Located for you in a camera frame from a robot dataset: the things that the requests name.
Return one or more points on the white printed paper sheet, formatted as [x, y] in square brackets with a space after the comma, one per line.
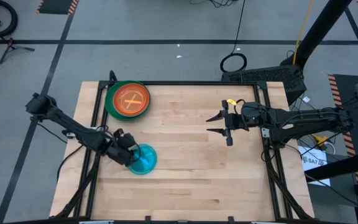
[314, 168]

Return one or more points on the thick black pole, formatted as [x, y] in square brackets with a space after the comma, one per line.
[319, 29]

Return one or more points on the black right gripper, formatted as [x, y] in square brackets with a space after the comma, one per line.
[232, 120]

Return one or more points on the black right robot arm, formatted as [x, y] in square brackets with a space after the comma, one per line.
[306, 119]

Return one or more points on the orange plastic plate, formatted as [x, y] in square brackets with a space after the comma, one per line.
[115, 107]

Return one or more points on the yellow plug connector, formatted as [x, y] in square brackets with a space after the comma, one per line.
[321, 140]

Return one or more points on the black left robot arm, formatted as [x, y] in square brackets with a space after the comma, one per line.
[70, 124]

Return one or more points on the small white paper tag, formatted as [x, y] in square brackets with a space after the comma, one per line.
[305, 99]

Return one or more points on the black aluminium table frame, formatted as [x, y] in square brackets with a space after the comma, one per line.
[197, 83]

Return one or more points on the silver mounting bracket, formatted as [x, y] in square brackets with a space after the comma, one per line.
[265, 133]
[70, 135]

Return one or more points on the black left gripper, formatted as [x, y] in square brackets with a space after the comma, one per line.
[121, 147]

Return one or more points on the dark green plastic plate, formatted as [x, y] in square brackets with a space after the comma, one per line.
[109, 102]

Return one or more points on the black tripod stand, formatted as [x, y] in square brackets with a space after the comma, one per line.
[11, 47]

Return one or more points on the small transparent blue plate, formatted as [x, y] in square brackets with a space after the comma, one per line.
[148, 160]

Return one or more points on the black perforated computer case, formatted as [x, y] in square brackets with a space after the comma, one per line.
[266, 77]

